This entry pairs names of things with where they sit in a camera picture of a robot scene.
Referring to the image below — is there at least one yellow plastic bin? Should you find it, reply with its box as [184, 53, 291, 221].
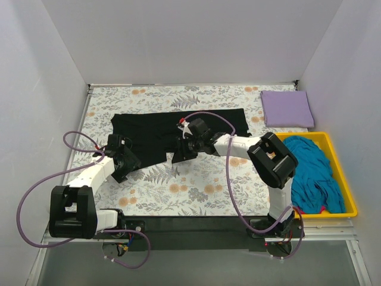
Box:
[275, 131, 358, 220]

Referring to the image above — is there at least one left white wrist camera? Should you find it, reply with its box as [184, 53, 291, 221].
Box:
[104, 134, 129, 157]

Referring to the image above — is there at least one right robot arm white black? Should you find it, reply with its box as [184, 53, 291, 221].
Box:
[172, 118, 298, 237]

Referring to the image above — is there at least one folded purple t-shirt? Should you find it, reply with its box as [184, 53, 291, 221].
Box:
[260, 91, 314, 128]

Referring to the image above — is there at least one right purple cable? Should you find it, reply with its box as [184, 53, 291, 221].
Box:
[178, 111, 306, 260]

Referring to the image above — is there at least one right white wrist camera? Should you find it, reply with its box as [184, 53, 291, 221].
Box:
[177, 118, 194, 139]

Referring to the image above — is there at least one black t-shirt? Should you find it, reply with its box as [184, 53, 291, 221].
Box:
[111, 108, 251, 169]

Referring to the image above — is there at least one floral patterned table mat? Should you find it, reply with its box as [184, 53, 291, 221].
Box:
[71, 85, 295, 216]

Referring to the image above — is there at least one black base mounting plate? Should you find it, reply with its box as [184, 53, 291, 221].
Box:
[114, 216, 304, 252]

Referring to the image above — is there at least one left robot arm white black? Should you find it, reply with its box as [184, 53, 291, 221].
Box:
[49, 134, 141, 239]

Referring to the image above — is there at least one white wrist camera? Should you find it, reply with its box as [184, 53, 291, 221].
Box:
[177, 118, 194, 139]
[104, 134, 129, 157]

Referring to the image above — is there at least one aluminium frame rail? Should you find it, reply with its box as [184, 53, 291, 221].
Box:
[43, 216, 358, 244]

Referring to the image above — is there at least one teal t-shirt in bin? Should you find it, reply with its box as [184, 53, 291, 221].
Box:
[283, 136, 346, 215]

